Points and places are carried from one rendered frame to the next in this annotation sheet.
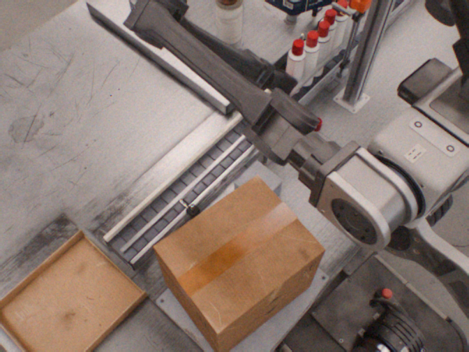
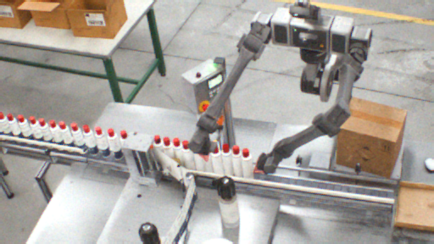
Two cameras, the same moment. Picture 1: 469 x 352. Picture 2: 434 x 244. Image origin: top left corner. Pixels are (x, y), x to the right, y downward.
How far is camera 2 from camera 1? 2.60 m
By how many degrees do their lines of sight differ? 61
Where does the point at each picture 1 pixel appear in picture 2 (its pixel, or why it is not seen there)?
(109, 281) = (405, 201)
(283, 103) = (347, 60)
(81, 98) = not seen: outside the picture
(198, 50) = (346, 86)
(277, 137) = (358, 63)
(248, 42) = not seen: hidden behind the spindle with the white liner
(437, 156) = (343, 20)
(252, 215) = (357, 120)
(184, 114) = (292, 225)
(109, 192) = (364, 230)
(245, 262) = (377, 113)
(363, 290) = not seen: hidden behind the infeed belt
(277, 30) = (207, 202)
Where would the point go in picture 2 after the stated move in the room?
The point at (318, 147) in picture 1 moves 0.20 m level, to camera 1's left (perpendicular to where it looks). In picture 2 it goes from (357, 47) to (384, 69)
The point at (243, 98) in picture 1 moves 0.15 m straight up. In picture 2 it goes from (352, 73) to (353, 46)
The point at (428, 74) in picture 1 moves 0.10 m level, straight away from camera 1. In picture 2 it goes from (307, 36) to (286, 36)
